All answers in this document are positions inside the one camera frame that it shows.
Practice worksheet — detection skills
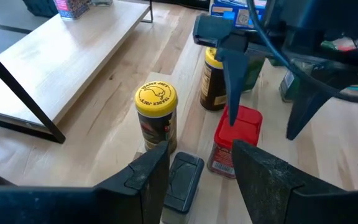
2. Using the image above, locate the black and red storage crate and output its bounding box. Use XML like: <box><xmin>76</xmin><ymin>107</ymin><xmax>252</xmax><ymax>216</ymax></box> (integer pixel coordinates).
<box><xmin>22</xmin><ymin>0</ymin><xmax>58</xmax><ymax>18</ymax></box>

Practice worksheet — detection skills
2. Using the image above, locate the small black block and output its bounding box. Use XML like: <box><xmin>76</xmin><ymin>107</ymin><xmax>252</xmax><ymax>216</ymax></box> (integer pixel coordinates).
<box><xmin>161</xmin><ymin>151</ymin><xmax>205</xmax><ymax>224</ymax></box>
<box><xmin>278</xmin><ymin>68</ymin><xmax>296</xmax><ymax>103</ymax></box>

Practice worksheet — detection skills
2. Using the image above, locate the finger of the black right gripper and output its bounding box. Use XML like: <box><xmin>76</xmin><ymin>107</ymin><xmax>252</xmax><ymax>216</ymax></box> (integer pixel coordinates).
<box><xmin>215</xmin><ymin>47</ymin><xmax>250</xmax><ymax>127</ymax></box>
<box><xmin>285</xmin><ymin>70</ymin><xmax>335</xmax><ymax>141</ymax></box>

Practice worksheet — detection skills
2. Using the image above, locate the yellow lid spice jar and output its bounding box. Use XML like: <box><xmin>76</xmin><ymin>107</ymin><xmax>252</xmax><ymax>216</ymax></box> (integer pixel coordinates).
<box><xmin>134</xmin><ymin>80</ymin><xmax>179</xmax><ymax>154</ymax></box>
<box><xmin>200</xmin><ymin>46</ymin><xmax>229</xmax><ymax>112</ymax></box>

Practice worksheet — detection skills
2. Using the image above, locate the green spice jar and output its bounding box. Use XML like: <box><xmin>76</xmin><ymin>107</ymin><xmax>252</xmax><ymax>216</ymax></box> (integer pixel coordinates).
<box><xmin>242</xmin><ymin>49</ymin><xmax>266</xmax><ymax>93</ymax></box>

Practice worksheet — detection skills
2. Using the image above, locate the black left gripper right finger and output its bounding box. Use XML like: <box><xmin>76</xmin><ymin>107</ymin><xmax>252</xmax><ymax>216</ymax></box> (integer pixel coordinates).
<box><xmin>231</xmin><ymin>139</ymin><xmax>358</xmax><ymax>224</ymax></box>

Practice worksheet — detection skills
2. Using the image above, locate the colourful sprinkles jar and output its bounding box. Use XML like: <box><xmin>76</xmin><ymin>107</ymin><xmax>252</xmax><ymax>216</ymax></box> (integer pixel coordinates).
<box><xmin>53</xmin><ymin>0</ymin><xmax>92</xmax><ymax>21</ymax></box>

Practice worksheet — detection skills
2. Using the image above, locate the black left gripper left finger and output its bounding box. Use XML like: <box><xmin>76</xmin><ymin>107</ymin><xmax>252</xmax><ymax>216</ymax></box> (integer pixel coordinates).
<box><xmin>0</xmin><ymin>140</ymin><xmax>170</xmax><ymax>224</ymax></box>

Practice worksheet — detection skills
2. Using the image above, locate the wooden shelf black metal frame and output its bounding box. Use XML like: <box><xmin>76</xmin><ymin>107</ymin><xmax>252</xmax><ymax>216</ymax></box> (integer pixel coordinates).
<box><xmin>0</xmin><ymin>0</ymin><xmax>154</xmax><ymax>144</ymax></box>

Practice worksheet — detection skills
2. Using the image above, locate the red lid spice tin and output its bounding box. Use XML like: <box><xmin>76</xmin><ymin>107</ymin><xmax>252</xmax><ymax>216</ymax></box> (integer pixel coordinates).
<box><xmin>206</xmin><ymin>104</ymin><xmax>264</xmax><ymax>180</ymax></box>

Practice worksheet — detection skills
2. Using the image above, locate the blue plastic wrap box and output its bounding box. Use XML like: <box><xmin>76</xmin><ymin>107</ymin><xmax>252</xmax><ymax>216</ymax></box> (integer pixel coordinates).
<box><xmin>209</xmin><ymin>0</ymin><xmax>267</xmax><ymax>29</ymax></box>

